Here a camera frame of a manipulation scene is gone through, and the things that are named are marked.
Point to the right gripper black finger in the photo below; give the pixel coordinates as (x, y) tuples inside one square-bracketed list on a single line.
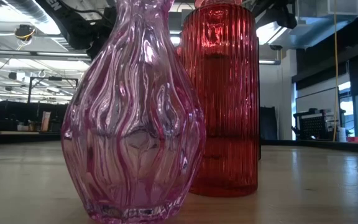
[(286, 17)]

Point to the pink wavy glass vase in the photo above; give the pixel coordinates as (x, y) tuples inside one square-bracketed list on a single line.
[(132, 124)]

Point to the red ribbed cylinder vase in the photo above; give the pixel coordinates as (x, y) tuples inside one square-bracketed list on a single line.
[(228, 109)]

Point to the short ceiling light strip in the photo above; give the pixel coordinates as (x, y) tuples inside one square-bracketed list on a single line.
[(269, 62)]

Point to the long ceiling light strip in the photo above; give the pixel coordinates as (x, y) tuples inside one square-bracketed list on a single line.
[(26, 54)]

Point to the black standing panel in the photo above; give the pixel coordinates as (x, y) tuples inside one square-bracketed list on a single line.
[(269, 124)]

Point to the peach paper bag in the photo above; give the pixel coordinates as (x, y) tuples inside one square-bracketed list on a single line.
[(46, 121)]

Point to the black desk row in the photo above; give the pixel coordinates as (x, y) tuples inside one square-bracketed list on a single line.
[(11, 118)]

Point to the white paper roll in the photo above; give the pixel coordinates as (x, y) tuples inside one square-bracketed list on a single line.
[(342, 135)]

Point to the red flat box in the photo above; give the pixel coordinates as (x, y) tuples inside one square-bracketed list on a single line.
[(356, 139)]

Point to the black security camera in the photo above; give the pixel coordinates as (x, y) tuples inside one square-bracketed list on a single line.
[(275, 47)]

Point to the black overhead gantry frame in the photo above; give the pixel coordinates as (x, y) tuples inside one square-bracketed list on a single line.
[(30, 90)]

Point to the black table edge rail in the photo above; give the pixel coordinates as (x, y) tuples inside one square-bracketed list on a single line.
[(275, 142)]

